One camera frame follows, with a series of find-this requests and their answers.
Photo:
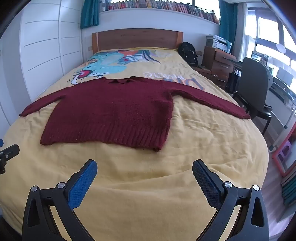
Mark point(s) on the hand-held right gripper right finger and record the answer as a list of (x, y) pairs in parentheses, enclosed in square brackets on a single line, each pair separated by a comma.
[(207, 185)]

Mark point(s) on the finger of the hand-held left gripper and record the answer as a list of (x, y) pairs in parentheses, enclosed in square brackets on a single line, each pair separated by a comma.
[(10, 151)]

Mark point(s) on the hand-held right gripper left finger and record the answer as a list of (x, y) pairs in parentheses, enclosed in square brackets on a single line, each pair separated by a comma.
[(81, 185)]

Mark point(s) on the maroon knitted sweater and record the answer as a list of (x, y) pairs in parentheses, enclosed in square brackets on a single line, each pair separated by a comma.
[(111, 115)]

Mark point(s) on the yellow printed blanket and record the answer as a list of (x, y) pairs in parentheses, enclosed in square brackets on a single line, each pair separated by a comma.
[(138, 185)]

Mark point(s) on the stack of teal books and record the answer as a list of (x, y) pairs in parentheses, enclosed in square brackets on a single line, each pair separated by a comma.
[(289, 188)]

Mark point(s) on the black hanging bag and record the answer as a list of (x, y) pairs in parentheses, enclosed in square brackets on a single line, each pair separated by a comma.
[(234, 81)]

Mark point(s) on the white wardrobe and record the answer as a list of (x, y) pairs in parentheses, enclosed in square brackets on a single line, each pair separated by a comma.
[(41, 46)]

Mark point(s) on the grey office chair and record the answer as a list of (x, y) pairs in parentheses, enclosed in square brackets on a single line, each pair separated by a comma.
[(252, 81)]

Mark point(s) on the wooden drawer cabinet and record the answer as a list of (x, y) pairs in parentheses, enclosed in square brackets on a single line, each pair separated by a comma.
[(219, 67)]

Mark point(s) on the black backpack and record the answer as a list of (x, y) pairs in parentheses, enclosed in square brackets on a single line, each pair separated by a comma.
[(188, 54)]

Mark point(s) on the white printer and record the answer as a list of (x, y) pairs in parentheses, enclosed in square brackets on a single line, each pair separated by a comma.
[(219, 44)]

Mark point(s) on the white round lamp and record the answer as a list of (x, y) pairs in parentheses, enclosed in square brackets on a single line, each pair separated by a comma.
[(283, 48)]

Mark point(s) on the wooden headboard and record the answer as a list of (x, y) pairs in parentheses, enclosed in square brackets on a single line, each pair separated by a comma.
[(138, 39)]

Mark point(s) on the teal curtain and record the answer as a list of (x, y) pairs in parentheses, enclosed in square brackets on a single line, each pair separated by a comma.
[(89, 14), (225, 20)]

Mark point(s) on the window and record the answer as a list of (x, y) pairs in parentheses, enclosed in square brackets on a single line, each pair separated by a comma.
[(266, 25)]

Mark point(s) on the row of books on shelf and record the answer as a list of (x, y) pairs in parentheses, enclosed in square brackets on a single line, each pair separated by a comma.
[(161, 5)]

